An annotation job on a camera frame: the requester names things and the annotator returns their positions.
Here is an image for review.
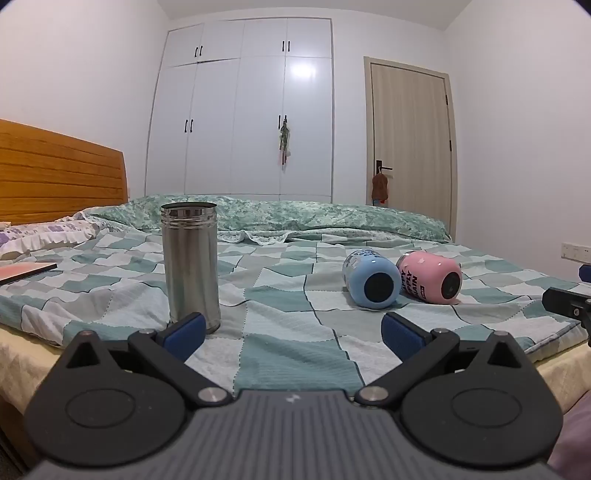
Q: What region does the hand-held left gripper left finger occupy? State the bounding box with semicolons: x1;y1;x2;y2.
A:
67;312;233;409

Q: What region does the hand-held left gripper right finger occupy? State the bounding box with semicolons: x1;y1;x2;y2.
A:
355;312;530;409

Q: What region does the blue cup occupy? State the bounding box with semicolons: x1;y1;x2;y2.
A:
342;248;402;309

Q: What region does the pink cup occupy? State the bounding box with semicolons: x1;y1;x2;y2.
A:
396;250;464;306

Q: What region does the stainless steel cup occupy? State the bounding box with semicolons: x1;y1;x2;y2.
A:
160;201;222;335

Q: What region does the checkered green bed sheet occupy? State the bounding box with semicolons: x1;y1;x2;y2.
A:
0;227;583;397

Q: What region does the pink cloth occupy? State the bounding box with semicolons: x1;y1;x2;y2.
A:
547;402;591;480

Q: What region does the green floral quilt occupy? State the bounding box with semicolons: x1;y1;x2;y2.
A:
82;194;453;244

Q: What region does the beige mattress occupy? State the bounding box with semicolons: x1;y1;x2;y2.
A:
0;318;591;416

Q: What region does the red book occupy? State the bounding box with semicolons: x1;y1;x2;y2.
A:
0;261;58;286

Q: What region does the purple floral pillow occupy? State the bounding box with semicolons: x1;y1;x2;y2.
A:
0;219;100;262

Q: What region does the beige door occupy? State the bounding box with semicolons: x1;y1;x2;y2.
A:
363;56;459;243

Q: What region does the wooden headboard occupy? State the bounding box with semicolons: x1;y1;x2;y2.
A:
0;119;129;227

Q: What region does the green hanging ornament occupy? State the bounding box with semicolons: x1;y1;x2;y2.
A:
277;121;293;167

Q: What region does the white wardrobe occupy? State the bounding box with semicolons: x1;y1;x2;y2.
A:
145;17;334;204

